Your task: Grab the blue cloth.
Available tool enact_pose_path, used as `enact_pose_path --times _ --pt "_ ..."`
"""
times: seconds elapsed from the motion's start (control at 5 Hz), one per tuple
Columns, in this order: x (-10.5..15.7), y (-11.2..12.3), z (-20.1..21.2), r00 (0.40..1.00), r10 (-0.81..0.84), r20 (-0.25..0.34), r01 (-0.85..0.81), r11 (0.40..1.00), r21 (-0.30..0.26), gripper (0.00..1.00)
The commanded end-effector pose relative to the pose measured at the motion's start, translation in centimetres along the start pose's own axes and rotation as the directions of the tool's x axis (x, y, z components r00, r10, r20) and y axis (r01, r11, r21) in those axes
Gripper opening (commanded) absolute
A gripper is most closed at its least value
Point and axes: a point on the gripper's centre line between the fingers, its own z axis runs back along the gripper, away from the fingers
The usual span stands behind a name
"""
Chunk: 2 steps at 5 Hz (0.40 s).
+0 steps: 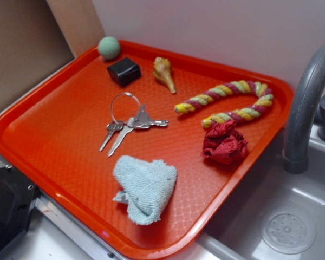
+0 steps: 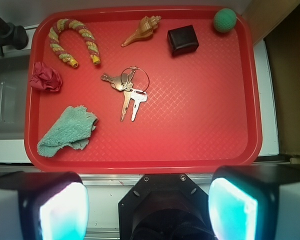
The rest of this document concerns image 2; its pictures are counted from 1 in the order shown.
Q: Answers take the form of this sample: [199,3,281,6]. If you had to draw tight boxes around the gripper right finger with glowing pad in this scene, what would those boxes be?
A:
[208,165,300,240]

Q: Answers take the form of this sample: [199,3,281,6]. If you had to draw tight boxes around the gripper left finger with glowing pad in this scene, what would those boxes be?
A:
[0,171,89,240]

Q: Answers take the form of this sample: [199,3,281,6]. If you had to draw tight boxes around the light blue-green cloth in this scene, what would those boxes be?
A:
[37,105,99,158]

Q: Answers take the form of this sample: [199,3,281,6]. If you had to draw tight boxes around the crumpled red paper ball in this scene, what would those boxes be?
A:
[29,61,63,92]

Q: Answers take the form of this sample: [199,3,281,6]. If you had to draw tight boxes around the metal sink basin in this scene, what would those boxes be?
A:
[0,50,30,140]

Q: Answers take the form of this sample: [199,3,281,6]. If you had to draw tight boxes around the red plastic tray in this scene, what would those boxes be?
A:
[24,6,262,174]

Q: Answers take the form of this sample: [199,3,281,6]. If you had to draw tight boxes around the dark brown square box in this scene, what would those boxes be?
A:
[167,24,200,56]

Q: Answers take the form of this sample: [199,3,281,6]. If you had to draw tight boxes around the green dimpled ball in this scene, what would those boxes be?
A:
[213,8,237,33]

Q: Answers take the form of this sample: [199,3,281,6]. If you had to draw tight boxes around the brown conch seashell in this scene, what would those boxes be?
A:
[121,15,162,47]

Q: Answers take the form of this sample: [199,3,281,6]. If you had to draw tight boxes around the bunch of keys on ring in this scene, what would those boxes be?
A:
[100,66,150,122]

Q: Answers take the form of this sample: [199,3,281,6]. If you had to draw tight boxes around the twisted rope toy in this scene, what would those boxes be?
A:
[48,18,101,69]

